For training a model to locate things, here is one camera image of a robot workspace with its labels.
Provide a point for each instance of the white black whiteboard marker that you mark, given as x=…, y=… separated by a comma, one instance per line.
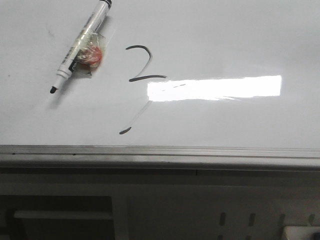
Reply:
x=70, y=61

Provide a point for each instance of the white box corner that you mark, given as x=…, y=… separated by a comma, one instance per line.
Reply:
x=301, y=233

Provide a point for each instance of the white whiteboard with aluminium frame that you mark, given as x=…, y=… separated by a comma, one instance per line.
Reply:
x=202, y=84

